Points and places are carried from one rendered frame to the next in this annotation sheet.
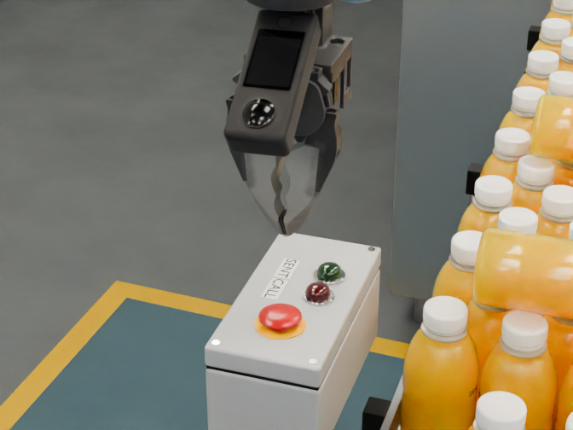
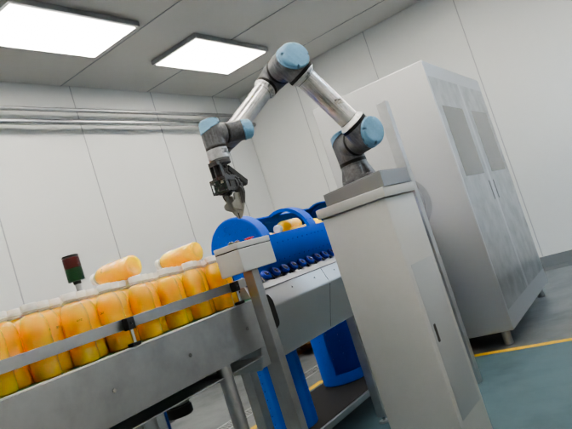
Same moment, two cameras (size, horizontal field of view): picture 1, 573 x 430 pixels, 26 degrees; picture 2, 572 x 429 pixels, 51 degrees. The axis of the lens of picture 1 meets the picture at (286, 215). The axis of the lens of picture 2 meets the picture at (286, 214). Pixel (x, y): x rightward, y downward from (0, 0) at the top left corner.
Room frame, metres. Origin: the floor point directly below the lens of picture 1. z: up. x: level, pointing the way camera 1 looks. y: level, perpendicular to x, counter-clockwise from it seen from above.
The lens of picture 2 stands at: (2.89, 0.62, 1.00)
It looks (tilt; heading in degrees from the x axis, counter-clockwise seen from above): 4 degrees up; 193
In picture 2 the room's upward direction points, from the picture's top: 18 degrees counter-clockwise
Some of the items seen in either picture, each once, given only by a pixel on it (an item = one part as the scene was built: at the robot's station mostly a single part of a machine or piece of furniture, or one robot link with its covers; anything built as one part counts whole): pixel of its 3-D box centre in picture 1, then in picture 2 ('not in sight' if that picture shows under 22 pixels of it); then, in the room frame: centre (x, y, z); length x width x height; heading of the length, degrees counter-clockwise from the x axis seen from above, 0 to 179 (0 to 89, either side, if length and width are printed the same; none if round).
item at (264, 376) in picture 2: not in sight; (266, 346); (-0.17, -0.40, 0.59); 0.28 x 0.28 x 0.88
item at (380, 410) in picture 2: not in sight; (366, 365); (-0.39, 0.04, 0.31); 0.06 x 0.06 x 0.63; 72
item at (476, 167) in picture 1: (475, 194); (131, 331); (1.38, -0.24, 0.94); 0.03 x 0.02 x 0.08; 162
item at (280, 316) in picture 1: (280, 318); not in sight; (0.86, 0.01, 1.11); 0.04 x 0.04 x 0.01
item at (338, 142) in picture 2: not in sight; (347, 145); (0.36, 0.39, 1.37); 0.13 x 0.12 x 0.14; 43
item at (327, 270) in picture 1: (329, 270); not in sight; (0.94, -0.04, 1.11); 0.02 x 0.02 x 0.01
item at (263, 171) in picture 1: (274, 171); (237, 204); (0.89, 0.01, 1.23); 0.06 x 0.03 x 0.09; 162
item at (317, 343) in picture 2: not in sight; (324, 313); (-0.95, -0.22, 0.59); 0.28 x 0.28 x 0.88
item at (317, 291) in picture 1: (318, 291); not in sight; (0.91, -0.03, 1.11); 0.02 x 0.02 x 0.01
